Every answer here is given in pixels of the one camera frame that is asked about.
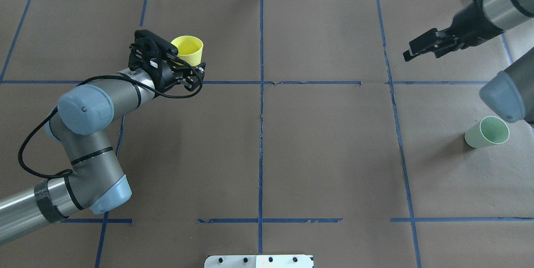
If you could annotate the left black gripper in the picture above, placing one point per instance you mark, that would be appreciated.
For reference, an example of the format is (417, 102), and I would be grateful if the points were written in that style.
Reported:
(165, 78)

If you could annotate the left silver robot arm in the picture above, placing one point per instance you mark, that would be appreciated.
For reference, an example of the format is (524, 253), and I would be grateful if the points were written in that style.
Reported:
(95, 180)

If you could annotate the yellow plastic cup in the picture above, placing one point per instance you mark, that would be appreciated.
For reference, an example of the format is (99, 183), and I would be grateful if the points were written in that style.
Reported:
(190, 49)

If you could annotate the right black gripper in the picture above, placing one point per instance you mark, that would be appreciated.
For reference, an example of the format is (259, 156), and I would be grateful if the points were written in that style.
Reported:
(470, 23)

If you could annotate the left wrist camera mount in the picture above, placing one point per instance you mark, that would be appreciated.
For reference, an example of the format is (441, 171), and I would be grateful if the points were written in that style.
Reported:
(144, 53)

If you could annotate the green plastic cup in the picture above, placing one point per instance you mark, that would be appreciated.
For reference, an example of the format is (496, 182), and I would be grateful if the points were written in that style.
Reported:
(490, 131)

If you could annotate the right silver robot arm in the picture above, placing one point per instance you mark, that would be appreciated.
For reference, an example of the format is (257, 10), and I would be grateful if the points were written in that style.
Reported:
(510, 93)

